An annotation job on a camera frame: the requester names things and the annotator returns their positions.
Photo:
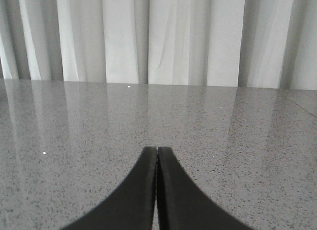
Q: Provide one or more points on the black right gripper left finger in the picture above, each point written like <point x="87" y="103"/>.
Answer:
<point x="131" y="205"/>

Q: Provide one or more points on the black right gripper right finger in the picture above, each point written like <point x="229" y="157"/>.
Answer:
<point x="182" y="205"/>

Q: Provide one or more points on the grey pleated curtain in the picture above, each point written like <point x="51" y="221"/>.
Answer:
<point x="245" y="43"/>

